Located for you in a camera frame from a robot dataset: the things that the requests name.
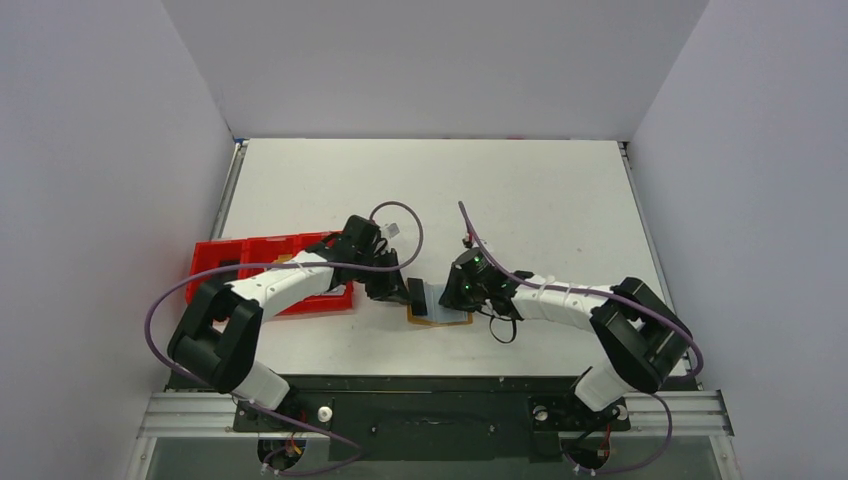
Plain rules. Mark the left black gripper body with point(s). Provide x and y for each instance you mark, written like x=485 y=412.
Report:
x=377 y=258

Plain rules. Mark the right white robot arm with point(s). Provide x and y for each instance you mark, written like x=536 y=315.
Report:
x=642 y=338

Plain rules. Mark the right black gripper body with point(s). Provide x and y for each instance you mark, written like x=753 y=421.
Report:
x=454 y=291

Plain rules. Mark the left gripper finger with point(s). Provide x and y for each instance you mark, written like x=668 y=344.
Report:
x=417 y=297
x=387 y=287

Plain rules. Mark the yellow leather card holder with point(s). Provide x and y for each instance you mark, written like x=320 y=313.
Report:
x=438 y=315

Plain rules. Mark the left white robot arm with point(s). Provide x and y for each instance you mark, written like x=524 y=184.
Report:
x=218 y=334

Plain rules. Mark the aluminium rail frame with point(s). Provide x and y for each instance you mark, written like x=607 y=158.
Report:
x=211 y=415

